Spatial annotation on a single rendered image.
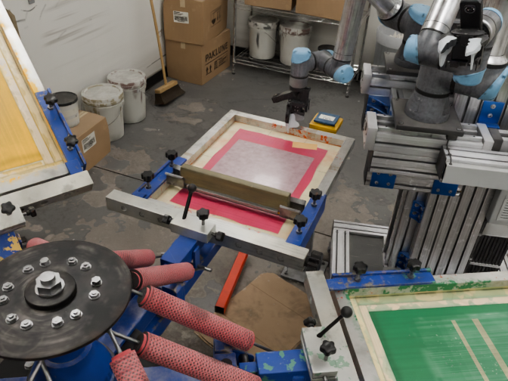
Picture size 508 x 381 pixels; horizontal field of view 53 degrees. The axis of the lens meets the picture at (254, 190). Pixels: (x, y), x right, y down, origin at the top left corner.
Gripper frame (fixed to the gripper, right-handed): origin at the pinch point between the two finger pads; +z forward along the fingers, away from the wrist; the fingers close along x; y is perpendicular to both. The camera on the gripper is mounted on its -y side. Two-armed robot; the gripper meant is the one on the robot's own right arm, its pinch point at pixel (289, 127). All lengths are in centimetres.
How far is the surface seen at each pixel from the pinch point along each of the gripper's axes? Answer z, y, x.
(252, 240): -6, 17, -84
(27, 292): -34, -3, -146
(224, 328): -13, 26, -122
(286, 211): -3, 21, -62
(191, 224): -10, 0, -89
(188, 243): -6, 1, -93
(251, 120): 0.2, -17.3, -1.8
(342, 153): -0.8, 27.3, -13.1
